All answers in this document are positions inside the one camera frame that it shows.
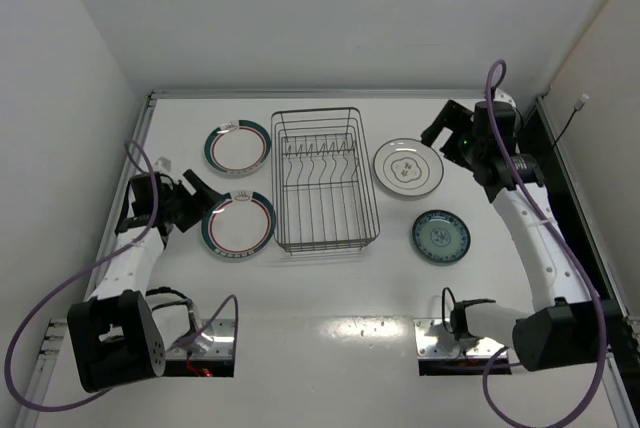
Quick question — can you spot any green red rimmed plate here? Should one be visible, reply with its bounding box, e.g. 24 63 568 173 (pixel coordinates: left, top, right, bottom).
200 190 277 261
203 119 272 176

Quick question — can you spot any white grey rimmed plate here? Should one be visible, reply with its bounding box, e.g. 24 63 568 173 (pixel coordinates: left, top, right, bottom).
372 138 444 198

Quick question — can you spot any small teal patterned plate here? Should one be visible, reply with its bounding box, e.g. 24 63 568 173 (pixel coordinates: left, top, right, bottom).
411 209 471 265

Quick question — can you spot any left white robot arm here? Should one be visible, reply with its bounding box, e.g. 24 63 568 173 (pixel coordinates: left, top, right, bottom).
67 170 223 393

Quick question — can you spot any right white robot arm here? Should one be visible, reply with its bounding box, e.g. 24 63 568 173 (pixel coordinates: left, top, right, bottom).
421 100 620 371

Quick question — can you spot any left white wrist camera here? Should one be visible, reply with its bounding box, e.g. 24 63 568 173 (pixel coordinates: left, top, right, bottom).
153 157 171 174

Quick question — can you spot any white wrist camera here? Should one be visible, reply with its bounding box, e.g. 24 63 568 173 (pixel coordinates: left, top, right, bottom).
485 88 517 110
153 157 171 174

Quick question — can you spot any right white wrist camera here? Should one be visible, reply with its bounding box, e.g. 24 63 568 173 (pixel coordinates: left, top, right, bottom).
485 88 517 110

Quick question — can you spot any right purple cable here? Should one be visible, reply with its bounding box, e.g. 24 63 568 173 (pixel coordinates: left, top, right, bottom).
481 58 609 428

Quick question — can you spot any metal wire dish rack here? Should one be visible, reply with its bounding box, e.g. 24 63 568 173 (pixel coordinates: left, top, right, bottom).
271 107 380 254

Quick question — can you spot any black wall cable with plug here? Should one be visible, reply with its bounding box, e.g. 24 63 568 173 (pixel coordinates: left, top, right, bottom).
547 93 590 150

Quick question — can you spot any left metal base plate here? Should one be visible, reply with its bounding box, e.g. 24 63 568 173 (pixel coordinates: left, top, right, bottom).
189 319 235 361

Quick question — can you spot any metal base plate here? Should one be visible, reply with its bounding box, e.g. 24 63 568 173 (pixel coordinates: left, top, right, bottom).
189 319 235 361
413 318 502 361

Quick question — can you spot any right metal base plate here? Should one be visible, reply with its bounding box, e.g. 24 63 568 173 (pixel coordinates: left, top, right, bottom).
413 318 502 361

